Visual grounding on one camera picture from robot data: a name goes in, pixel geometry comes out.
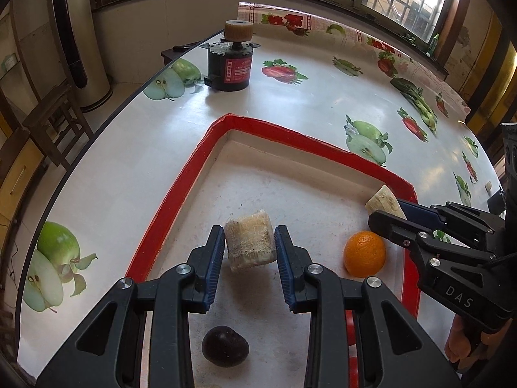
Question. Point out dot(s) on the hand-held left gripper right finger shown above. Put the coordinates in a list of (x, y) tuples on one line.
[(284, 266)]

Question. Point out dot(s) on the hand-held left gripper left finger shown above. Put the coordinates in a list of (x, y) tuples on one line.
[(214, 266)]

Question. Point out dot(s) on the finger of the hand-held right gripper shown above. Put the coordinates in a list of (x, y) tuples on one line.
[(416, 212), (444, 275)]

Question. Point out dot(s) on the beige porous food chunk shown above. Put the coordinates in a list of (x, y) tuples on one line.
[(383, 202), (250, 244)]

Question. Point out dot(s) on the orange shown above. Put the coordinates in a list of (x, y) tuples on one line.
[(364, 254)]

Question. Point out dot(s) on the red rimmed tray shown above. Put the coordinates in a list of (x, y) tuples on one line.
[(282, 194)]

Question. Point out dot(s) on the dark purple plum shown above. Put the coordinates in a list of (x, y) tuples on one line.
[(225, 346)]

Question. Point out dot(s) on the person's right hand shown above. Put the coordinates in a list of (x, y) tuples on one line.
[(458, 347)]

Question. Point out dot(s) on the green bok choy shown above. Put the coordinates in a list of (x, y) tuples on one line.
[(416, 99)]

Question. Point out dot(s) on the green bottle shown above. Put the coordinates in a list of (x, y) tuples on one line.
[(435, 43)]

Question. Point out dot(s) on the black motor with red label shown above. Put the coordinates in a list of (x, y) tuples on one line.
[(228, 68)]

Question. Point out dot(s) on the small dark side table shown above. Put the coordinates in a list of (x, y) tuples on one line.
[(177, 52)]

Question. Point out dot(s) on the wooden stool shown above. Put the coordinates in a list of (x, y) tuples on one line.
[(52, 121)]

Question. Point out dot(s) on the beige standing air conditioner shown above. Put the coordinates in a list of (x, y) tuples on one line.
[(87, 48)]

